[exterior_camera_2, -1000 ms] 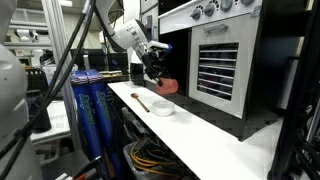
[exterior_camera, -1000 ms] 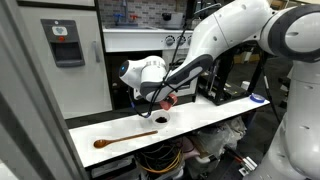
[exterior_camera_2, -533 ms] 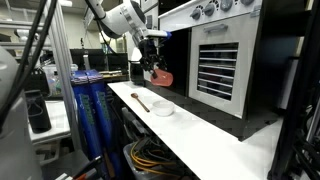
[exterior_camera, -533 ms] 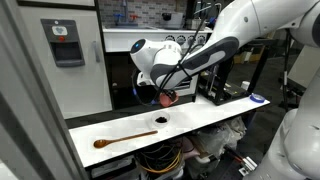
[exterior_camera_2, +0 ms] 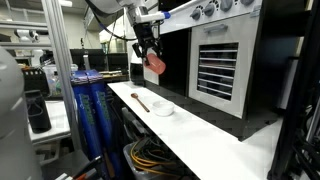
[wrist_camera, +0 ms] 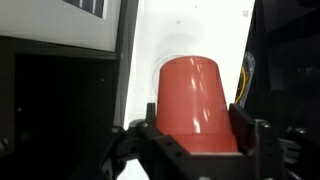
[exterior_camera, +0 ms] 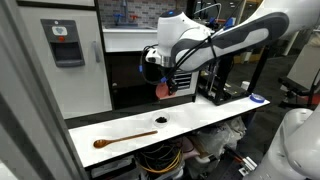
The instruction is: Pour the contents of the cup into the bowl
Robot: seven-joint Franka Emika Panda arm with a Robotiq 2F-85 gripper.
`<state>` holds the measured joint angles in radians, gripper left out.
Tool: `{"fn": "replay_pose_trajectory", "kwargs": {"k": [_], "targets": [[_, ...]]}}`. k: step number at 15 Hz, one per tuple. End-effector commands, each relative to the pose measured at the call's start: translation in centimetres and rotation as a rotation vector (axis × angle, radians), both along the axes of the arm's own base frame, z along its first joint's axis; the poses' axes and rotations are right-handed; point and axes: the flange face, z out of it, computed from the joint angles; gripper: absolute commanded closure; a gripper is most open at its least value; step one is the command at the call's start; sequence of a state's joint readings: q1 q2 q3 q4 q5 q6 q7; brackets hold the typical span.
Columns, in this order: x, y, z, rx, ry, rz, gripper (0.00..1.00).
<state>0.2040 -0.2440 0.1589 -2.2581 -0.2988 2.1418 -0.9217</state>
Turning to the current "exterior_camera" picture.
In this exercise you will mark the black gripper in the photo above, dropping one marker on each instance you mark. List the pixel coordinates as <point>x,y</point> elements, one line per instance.
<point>171,79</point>

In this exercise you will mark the toy faucet blue red taps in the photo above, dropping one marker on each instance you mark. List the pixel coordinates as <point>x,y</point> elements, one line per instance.
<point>124,13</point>

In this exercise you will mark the grey toy water dispenser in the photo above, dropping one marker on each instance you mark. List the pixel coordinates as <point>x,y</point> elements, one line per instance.
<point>65,50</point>

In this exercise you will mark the black metal rack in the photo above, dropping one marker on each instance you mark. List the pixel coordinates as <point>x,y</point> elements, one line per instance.
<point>226,90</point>

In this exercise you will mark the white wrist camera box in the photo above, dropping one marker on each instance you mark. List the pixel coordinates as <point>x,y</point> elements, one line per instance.
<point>152,56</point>

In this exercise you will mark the grey aluminium frame post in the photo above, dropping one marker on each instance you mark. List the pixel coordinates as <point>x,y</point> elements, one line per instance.
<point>33,116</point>

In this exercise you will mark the silver aluminium bracket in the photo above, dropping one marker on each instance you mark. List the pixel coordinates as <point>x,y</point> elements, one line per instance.
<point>248,165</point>

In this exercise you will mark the white toy refrigerator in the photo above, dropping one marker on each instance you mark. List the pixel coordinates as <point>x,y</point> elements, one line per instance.
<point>33,86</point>

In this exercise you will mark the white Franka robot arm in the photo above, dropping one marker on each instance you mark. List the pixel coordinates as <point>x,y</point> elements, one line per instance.
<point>233,36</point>

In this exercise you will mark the black chair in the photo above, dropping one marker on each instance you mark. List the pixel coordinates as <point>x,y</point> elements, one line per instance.
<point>293,88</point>

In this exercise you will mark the dark coffee beans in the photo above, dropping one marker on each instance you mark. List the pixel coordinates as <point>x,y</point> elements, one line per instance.
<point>161,119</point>

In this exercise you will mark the white bowl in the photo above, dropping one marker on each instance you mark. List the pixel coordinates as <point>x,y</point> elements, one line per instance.
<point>162,125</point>

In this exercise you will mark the red translucent plastic cup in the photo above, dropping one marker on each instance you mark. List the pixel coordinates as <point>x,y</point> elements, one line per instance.
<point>163,90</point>

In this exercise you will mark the blue plastic container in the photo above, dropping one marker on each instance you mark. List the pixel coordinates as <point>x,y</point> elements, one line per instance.
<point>228,22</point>

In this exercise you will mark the wooden spoon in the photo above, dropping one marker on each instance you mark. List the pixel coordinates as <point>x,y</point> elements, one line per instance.
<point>123,137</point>

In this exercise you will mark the clear plastic bag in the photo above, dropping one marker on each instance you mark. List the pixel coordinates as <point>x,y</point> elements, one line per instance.
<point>216,136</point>

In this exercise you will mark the blue tape roll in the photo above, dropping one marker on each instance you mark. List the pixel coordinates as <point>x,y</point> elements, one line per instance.
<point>257,98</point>

